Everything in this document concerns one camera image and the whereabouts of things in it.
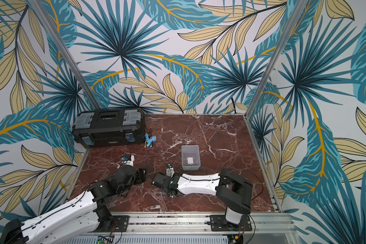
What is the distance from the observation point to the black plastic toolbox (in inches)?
35.4

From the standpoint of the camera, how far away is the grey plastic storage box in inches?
36.3

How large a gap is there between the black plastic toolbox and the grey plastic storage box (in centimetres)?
31
